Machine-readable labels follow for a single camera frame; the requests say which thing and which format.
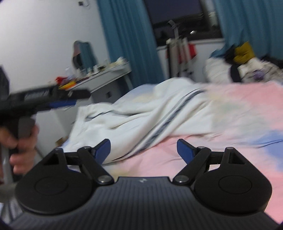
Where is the white knit zip sweater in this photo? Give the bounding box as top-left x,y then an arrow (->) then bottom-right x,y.
63,78 -> 216,164

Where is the pile of clothes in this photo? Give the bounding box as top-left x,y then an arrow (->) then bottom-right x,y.
204,45 -> 282,84

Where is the person's left hand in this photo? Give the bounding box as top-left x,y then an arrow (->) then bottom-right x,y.
1,125 -> 39,175

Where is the white dressing table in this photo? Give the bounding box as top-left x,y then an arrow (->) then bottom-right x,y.
36,62 -> 132,155

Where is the arched table mirror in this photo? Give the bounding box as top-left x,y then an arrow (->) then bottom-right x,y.
72,40 -> 97,70

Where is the pastel pink blue bedsheet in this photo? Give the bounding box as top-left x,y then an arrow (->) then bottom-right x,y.
105,82 -> 282,223

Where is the blue curtain left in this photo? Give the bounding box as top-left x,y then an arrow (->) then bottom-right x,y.
97,1 -> 164,87

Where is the blue curtain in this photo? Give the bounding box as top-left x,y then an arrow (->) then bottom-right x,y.
211,1 -> 282,60
97,1 -> 164,87

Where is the white drying rack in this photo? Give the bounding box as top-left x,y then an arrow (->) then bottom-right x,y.
166,20 -> 196,78

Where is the mustard yellow garment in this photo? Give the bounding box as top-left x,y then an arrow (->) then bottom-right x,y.
233,42 -> 256,65

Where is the dark window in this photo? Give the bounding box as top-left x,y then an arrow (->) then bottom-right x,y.
144,0 -> 223,47

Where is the blue curtain right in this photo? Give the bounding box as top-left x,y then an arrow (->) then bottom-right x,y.
211,1 -> 282,60

